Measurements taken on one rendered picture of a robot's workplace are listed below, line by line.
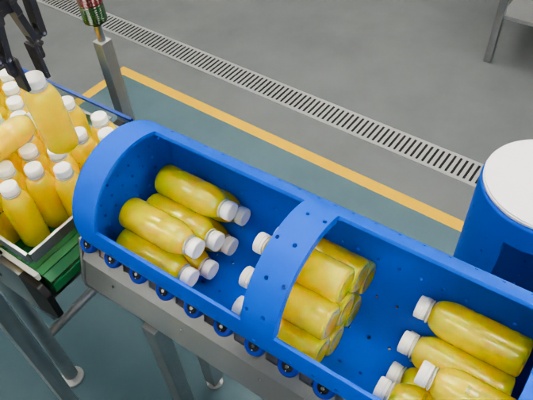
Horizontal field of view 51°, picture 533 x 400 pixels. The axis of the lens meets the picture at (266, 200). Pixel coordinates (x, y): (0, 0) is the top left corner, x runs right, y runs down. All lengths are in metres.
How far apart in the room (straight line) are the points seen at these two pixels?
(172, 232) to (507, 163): 0.74
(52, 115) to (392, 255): 0.69
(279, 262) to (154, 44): 2.94
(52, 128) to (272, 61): 2.37
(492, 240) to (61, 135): 0.93
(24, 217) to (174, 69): 2.23
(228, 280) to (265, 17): 2.84
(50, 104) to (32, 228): 0.35
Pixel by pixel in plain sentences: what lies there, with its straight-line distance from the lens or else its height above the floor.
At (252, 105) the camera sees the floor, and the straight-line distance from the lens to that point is 3.10.
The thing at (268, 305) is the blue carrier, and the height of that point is 1.17.
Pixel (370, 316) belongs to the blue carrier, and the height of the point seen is 0.97.
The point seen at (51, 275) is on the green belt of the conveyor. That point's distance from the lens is 1.37.
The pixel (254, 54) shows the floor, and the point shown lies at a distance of 3.50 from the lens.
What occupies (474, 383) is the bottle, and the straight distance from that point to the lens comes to 0.91.
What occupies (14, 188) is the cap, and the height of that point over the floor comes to 1.08.
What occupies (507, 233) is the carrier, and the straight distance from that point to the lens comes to 1.27.
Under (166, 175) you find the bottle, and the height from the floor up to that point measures 1.13.
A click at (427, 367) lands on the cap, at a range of 0.92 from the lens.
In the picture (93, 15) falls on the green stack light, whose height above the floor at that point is 1.19.
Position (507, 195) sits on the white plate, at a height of 1.04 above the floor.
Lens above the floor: 1.93
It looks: 48 degrees down
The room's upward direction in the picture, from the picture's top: 5 degrees counter-clockwise
